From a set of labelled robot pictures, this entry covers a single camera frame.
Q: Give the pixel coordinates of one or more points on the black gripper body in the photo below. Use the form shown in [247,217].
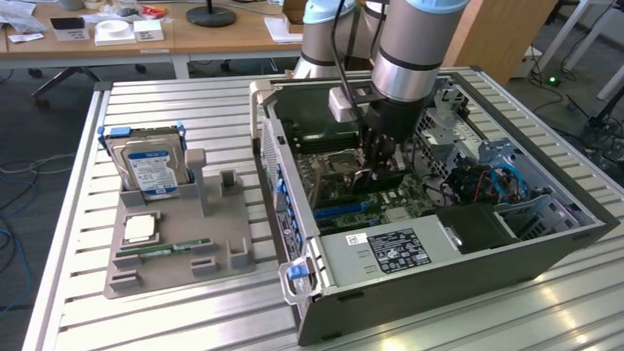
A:
[395,117]

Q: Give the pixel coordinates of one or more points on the black graphics card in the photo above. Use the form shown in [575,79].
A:
[381,184]

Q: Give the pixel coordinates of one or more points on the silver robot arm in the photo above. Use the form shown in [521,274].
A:
[410,55]

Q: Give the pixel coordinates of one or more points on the CPU socket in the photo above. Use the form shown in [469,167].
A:
[342,161]

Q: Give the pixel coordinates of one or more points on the metal disk bay cage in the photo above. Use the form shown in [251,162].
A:
[449,142]

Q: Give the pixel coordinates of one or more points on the green motherboard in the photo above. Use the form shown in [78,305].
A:
[405,204]

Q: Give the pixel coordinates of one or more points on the silver chipset heatsink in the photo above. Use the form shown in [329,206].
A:
[401,215]

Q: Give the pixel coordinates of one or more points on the blue expansion slot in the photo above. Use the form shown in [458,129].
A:
[342,209]

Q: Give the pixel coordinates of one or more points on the grey power supply unit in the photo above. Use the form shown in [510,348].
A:
[351,252]

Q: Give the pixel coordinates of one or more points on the wooden cabinet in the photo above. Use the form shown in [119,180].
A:
[513,36]

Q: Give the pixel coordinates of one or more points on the stack of white papers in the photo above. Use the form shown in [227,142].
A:
[281,33]

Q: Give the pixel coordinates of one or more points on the device with green light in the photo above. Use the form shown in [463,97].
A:
[553,80]

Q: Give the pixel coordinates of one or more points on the brown cardboard box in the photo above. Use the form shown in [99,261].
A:
[293,14]

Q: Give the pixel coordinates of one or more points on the blue case latch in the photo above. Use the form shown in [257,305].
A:
[295,273]

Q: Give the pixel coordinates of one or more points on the open grey PC case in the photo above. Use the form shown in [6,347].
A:
[439,292]

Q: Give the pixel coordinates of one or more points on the wooden desk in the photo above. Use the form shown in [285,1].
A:
[219,40]

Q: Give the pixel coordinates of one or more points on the hard disk in blue carrier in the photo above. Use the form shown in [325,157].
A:
[146,164]

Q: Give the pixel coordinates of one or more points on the black lamp base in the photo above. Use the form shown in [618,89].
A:
[213,16]

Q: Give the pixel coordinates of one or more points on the green RAM stick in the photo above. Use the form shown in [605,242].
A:
[157,249]

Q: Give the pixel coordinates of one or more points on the silver CPU chip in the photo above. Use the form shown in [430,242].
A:
[139,228]

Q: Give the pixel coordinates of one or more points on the grey parts rack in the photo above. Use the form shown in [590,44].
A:
[171,270]

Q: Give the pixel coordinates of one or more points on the plain white box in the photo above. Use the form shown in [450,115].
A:
[147,33]

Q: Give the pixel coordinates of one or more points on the white tape roll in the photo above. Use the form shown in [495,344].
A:
[115,33]

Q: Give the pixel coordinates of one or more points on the black chair base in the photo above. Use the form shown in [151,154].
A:
[63,75]

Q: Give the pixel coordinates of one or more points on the white box with black top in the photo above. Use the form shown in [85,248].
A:
[71,31]

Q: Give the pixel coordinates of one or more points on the white paper card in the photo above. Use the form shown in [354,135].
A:
[25,37]

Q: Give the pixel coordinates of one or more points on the crumpled plastic bag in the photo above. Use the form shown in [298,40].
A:
[19,16]

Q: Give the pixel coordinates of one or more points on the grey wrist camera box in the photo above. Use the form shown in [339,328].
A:
[343,106]

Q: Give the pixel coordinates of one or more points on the white table frame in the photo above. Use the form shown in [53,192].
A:
[575,22]

